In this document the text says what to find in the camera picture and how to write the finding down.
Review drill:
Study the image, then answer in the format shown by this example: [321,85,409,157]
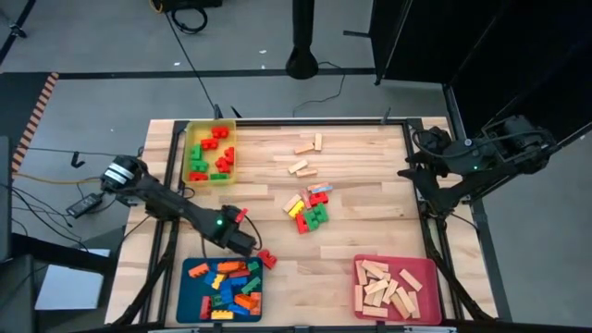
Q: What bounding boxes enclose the orange black striped tape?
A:
[11,71,61,173]

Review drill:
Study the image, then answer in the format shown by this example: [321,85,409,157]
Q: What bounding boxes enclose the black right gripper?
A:
[397,127,463,186]

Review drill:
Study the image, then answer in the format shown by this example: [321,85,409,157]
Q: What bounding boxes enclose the pink plastic bin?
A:
[352,253,443,326]

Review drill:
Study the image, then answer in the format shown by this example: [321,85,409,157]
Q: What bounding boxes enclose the black power adapter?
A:
[66,191,105,219]

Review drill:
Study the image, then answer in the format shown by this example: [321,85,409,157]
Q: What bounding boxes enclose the yellow floor cable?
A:
[13,171,101,186]

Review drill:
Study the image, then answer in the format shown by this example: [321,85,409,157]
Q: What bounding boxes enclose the black stand base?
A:
[285,0,320,80]

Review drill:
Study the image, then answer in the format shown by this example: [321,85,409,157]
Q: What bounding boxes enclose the black partition curtain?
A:
[368,0,592,203]

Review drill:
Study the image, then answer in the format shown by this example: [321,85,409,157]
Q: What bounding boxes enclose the long black floor cable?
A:
[164,8,219,115]

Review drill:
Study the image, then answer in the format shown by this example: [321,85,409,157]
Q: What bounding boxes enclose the black floor tape strip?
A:
[57,68,376,80]

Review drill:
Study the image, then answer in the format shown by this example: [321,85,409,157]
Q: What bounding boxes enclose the black floor box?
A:
[150,0,224,13]

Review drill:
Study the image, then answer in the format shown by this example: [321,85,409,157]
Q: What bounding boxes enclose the thin black floor cable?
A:
[291,61,347,117]

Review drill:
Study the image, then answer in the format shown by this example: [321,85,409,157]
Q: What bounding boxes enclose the blue plastic bin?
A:
[175,256,264,324]

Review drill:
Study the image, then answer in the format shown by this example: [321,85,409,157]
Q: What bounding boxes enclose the black tripod leg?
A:
[0,0,38,66]

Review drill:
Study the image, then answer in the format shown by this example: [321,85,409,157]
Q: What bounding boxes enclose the black desk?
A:
[0,134,115,333]

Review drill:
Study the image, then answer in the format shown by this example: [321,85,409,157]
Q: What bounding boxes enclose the yellow translucent plastic bin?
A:
[181,118,238,186]

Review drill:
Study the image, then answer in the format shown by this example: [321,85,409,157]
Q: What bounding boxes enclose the black cable coil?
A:
[169,3,210,35]

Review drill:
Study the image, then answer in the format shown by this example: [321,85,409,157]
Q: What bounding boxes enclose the white sheet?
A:
[34,248,111,311]

